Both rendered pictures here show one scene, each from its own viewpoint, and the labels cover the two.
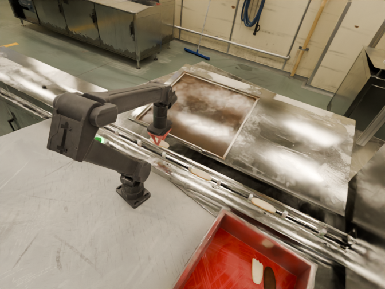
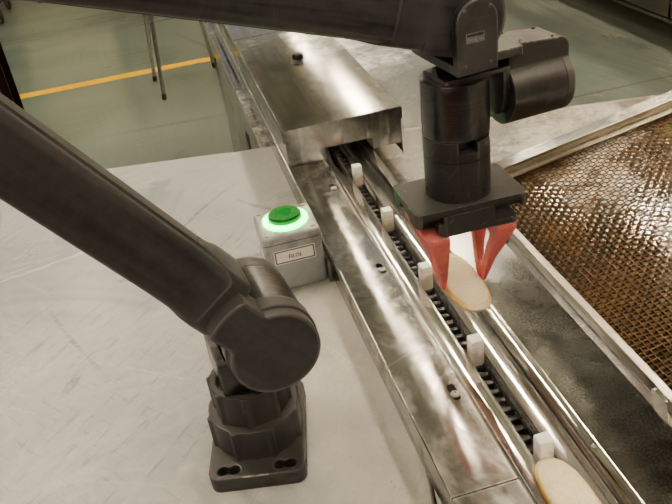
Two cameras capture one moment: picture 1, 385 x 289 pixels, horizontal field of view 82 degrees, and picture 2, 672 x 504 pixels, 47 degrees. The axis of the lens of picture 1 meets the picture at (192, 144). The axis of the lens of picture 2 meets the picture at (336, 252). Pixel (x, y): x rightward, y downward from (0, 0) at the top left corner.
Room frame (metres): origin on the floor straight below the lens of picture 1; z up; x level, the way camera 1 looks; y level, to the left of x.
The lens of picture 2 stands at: (0.29, -0.30, 1.35)
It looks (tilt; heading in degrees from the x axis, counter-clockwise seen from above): 32 degrees down; 57
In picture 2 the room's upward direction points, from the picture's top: 8 degrees counter-clockwise
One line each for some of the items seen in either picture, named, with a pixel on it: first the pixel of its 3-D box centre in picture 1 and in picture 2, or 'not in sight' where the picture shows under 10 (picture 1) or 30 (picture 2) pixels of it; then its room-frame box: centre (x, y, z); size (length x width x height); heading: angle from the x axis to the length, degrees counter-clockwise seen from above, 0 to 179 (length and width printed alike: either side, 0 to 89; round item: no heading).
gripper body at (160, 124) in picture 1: (160, 121); (457, 169); (0.71, 0.14, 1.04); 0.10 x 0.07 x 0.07; 157
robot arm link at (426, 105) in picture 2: (161, 107); (461, 101); (0.72, 0.14, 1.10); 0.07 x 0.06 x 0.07; 164
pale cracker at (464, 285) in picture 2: (158, 141); (460, 278); (0.71, 0.15, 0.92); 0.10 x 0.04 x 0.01; 67
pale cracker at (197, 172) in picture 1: (201, 174); (575, 502); (0.63, -0.06, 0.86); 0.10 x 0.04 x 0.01; 67
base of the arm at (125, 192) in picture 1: (132, 187); (254, 407); (0.50, 0.21, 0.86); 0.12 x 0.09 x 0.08; 55
